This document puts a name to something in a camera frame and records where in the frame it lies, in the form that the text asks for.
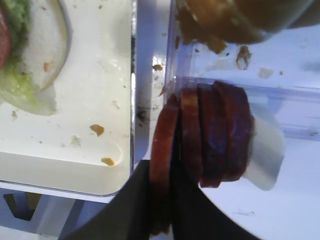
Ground stacked meat patty slices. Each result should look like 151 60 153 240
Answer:
179 81 254 188

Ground stacked bread buns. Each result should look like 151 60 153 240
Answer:
175 0 320 54

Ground metal baking tray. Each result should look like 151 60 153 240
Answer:
0 0 135 197

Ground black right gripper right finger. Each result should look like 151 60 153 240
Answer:
170 113 258 240

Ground brown meat patty slice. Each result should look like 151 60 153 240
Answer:
149 94 179 236

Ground green lettuce leaf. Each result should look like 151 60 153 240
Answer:
0 0 55 116

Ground clear acrylic right rack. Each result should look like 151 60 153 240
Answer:
165 0 320 141

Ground tomato slice on lettuce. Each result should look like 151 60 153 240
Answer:
0 4 11 68

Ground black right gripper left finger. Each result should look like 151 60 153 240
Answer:
64 160 160 240

